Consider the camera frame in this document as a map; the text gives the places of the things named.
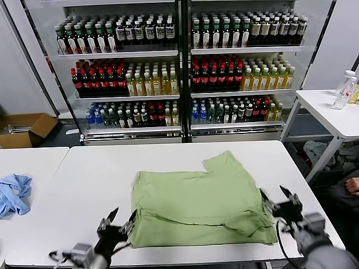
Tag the bystander bare hand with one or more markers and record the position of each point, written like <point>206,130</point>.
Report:
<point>354,185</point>

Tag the grey white garment pile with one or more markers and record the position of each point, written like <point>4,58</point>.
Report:
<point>317,151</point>

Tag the crumpled light blue garment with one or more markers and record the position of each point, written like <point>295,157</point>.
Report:
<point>14,190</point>

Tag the small dark white cap bottle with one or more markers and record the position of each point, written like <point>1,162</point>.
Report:
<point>227,115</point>
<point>137,119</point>
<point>121,120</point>
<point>129,120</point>
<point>144,119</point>
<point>242,113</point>
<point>249,113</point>
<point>234,114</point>

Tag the small blue label water bottle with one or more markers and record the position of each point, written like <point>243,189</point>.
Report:
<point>99,119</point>
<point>203,115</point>
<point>195,115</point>
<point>90,119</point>

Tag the white side table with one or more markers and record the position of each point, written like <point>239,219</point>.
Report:
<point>322,112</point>

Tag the dark bottle beige label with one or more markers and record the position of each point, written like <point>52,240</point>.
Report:
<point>255,29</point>
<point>285,28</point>
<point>265,29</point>
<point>303,27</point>
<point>275,28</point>
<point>294,28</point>

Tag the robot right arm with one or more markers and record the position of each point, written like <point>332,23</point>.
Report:
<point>322,246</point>

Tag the open cardboard box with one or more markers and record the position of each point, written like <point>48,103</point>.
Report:
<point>42,126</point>

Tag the dark bottle blue white label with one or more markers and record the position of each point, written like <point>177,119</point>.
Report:
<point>140,33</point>
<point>121,35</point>
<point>130,34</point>
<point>150,33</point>
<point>170,32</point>
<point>160,33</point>

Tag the bystander dark clothing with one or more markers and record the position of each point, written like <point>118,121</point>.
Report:
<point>339,196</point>

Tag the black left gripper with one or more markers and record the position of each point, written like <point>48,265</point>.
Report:
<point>110,239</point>

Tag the small clear green water bottle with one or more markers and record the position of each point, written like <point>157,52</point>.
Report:
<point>212,115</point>
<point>114,120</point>
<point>106,120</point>

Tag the white floor scrap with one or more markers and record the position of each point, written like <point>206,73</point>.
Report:
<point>73,131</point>

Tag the glass beverage display cabinet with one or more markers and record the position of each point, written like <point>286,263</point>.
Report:
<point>246,50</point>
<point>126,53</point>

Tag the clear white cap water bottle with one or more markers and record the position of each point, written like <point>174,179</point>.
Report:
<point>343,92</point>

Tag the small red cap cola bottle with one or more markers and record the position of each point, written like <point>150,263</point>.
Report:
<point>160,117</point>
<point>264,111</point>
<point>257,111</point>
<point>152,117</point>

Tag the grey green garment pile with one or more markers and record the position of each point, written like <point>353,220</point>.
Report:
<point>349,157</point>

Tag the light green printed shirt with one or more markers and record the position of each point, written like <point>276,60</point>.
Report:
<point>196,196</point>

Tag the green cap white label bottle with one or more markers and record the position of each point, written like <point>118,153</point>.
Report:
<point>102,41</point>
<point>245,35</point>
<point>72,42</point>
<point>62,42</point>
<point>207,36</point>
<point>81,42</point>
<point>236,36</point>
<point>226,36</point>
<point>216,36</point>
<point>197,36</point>
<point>91,42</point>
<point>112,41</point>

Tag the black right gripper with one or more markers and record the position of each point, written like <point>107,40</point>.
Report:
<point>287,213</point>

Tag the metal rods bundle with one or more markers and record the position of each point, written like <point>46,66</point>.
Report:
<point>19,127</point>

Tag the small yellow drink bottle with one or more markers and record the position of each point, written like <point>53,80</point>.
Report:
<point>175,117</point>
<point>279,112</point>
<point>168,118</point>
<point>271,112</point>

